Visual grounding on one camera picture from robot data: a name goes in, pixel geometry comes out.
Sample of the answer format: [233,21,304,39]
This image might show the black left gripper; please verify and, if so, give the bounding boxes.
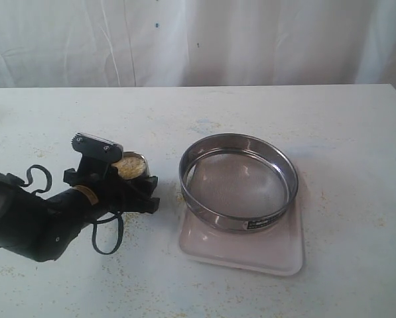
[62,167,160,215]

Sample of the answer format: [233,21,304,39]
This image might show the yellow grain powder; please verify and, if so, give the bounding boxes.
[113,156,146,180]

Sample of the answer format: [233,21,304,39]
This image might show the stainless steel cup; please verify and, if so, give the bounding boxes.
[112,152,149,180]

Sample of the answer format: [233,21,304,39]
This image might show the round stainless steel sieve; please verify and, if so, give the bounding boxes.
[178,133,298,233]

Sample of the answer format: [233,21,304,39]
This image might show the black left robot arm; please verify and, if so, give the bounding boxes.
[0,166,160,262]

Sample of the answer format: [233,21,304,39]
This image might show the white square plastic tray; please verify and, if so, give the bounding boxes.
[178,198,304,276]

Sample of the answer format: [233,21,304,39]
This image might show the white backdrop curtain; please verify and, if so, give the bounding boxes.
[0,1,396,87]

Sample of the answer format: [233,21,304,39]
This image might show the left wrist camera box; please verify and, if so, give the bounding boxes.
[71,132,123,178]

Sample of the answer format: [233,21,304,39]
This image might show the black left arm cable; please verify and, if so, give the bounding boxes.
[21,164,124,256]

